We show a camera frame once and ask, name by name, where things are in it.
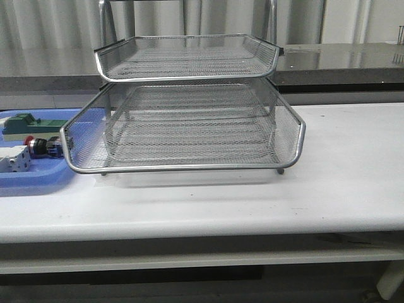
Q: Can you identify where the silver mesh tray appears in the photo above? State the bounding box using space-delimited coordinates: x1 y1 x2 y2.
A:
94 34 281 83
110 122 272 163
61 78 306 174

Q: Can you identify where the red emergency stop button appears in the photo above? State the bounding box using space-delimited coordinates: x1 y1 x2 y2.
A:
23 136 64 158

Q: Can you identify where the blue plastic tray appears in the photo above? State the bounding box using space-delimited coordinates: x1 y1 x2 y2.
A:
0 108 107 189

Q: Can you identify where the grey stone counter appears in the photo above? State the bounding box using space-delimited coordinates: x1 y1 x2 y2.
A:
1 43 403 93

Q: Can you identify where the green electrical module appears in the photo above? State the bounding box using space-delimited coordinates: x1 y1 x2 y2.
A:
2 113 67 141

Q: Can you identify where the white circuit breaker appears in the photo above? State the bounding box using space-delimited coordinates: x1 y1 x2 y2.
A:
1 145 31 173

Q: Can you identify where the silver metal rack frame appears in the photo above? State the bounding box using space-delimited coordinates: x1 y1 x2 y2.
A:
97 0 285 176

